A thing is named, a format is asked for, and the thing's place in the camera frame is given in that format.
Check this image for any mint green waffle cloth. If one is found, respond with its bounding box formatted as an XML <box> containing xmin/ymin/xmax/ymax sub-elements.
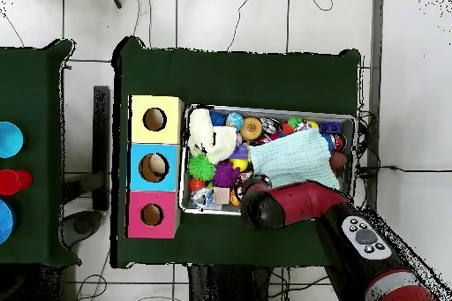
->
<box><xmin>247</xmin><ymin>127</ymin><xmax>341</xmax><ymax>191</ymax></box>

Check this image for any wooden box with three holes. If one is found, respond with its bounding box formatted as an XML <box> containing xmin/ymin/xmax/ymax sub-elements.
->
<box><xmin>125</xmin><ymin>94</ymin><xmax>185</xmax><ymax>240</ymax></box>

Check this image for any shallow clear mesh bin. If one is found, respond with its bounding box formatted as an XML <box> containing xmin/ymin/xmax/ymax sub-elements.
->
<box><xmin>177</xmin><ymin>103</ymin><xmax>358</xmax><ymax>223</ymax></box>

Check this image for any cream waffle cloth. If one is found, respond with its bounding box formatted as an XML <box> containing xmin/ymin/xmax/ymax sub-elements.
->
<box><xmin>186</xmin><ymin>107</ymin><xmax>238</xmax><ymax>165</ymax></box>

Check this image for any purple spiky toy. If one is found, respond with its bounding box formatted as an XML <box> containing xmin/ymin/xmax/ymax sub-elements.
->
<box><xmin>212</xmin><ymin>160</ymin><xmax>243</xmax><ymax>189</ymax></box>

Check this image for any globe print ball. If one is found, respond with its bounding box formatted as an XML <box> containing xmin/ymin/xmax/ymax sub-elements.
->
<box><xmin>225</xmin><ymin>111</ymin><xmax>245</xmax><ymax>132</ymax></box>

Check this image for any dark green spiky ball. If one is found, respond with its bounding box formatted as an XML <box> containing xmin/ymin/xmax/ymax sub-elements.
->
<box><xmin>187</xmin><ymin>154</ymin><xmax>216</xmax><ymax>182</ymax></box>

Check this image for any burger squeeze toy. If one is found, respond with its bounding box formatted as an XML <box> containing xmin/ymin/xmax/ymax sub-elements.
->
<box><xmin>239</xmin><ymin>116</ymin><xmax>263</xmax><ymax>140</ymax></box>

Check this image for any small orange basketball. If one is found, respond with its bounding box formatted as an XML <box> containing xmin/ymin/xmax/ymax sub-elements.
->
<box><xmin>229</xmin><ymin>187</ymin><xmax>243</xmax><ymax>207</ymax></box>

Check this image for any dark green table cloth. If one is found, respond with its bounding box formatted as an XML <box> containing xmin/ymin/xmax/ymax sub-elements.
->
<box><xmin>110</xmin><ymin>35</ymin><xmax>363</xmax><ymax>275</ymax></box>
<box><xmin>0</xmin><ymin>38</ymin><xmax>82</xmax><ymax>267</ymax></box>

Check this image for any small brown football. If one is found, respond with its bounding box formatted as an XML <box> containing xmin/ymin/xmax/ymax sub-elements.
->
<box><xmin>328</xmin><ymin>151</ymin><xmax>348</xmax><ymax>170</ymax></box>

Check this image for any black upright panel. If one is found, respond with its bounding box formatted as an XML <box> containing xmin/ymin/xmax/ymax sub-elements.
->
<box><xmin>92</xmin><ymin>85</ymin><xmax>111</xmax><ymax>212</ymax></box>

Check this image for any grey round stand base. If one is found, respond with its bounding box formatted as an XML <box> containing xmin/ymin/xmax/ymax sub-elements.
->
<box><xmin>61</xmin><ymin>209</ymin><xmax>103</xmax><ymax>249</ymax></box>

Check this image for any red plastic cup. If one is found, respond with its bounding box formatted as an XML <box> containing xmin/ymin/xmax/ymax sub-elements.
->
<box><xmin>0</xmin><ymin>169</ymin><xmax>34</xmax><ymax>196</ymax></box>

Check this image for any blue plastic cup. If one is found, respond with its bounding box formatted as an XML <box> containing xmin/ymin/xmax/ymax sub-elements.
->
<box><xmin>0</xmin><ymin>121</ymin><xmax>25</xmax><ymax>159</ymax></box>
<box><xmin>0</xmin><ymin>199</ymin><xmax>16</xmax><ymax>245</ymax></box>

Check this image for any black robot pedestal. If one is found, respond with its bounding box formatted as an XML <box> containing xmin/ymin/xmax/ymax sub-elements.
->
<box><xmin>186</xmin><ymin>264</ymin><xmax>275</xmax><ymax>301</ymax></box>

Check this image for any black power cable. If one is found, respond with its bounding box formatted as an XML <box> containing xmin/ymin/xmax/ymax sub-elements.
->
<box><xmin>354</xmin><ymin>164</ymin><xmax>452</xmax><ymax>179</ymax></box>

